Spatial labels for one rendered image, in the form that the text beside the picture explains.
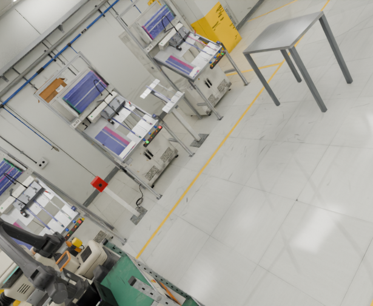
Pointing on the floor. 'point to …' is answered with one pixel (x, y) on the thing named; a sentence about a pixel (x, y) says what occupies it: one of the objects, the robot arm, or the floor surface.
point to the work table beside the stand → (300, 23)
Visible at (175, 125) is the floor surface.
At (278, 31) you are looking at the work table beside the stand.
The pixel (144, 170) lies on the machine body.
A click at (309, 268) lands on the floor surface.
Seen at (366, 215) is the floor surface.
